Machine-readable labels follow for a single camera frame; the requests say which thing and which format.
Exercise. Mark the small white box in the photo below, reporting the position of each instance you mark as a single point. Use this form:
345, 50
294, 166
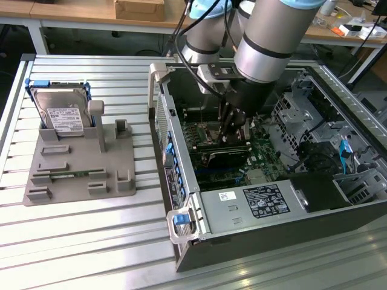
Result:
347, 30

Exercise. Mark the open grey PC case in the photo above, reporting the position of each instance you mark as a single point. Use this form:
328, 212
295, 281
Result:
181, 247

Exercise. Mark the black expansion slot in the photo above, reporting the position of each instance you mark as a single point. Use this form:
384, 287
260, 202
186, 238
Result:
217, 182

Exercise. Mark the brown cardboard box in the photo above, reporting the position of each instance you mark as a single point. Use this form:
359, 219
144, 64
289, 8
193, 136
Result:
139, 9

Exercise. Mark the silver perforated drive cage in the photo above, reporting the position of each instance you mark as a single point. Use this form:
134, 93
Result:
290, 117

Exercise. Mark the black monitor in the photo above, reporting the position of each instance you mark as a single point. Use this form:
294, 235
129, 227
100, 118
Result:
379, 6

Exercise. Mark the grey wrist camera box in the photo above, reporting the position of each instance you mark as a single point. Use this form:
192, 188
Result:
211, 75

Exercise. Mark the CPU socket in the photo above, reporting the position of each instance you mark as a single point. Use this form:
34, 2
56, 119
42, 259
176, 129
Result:
211, 133

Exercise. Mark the long wooden desk white frame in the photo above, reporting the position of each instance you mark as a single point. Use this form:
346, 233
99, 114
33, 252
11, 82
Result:
60, 12

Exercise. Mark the cluttered wooden desk white leg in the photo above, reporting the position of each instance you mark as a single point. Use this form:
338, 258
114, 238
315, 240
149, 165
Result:
320, 34

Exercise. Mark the silver chipset heatsink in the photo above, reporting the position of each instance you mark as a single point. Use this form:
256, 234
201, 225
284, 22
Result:
258, 175

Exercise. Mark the green Dell motherboard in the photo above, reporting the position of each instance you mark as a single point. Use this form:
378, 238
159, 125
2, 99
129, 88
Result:
263, 151

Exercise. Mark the white cup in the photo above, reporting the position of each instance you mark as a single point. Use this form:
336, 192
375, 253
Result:
329, 7

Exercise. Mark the hard disk with blue carrier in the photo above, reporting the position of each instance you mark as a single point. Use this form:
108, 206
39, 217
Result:
60, 105

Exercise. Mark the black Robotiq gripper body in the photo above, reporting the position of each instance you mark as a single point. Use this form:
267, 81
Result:
254, 96

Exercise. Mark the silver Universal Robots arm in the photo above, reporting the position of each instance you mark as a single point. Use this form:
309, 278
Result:
266, 45

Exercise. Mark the black graphics card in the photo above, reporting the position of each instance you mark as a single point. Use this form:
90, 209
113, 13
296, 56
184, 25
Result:
229, 158

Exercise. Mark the metal socket cover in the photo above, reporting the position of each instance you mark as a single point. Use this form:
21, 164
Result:
248, 128

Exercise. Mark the grey plastic parts rack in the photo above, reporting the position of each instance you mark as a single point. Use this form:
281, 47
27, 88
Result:
78, 157

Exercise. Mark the black RAM stick with label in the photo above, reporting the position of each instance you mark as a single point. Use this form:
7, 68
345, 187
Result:
205, 148

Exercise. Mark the green RAM stick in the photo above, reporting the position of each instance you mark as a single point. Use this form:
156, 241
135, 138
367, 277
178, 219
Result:
71, 173

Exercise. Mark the silver disk bay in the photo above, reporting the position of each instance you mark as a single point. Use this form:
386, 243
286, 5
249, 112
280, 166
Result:
356, 187

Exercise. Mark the empty black RAM slot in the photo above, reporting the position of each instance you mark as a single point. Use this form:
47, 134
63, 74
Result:
205, 117
193, 111

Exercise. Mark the black case fan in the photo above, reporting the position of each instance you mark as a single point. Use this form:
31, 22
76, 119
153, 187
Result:
320, 157

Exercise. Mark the black plastic shroud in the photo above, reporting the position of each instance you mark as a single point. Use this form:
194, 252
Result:
317, 193

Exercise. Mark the grey power supply with label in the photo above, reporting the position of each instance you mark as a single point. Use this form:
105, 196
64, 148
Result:
223, 217

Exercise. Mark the thin metal locking lever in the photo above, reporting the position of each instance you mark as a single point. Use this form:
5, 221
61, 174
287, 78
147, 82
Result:
201, 114

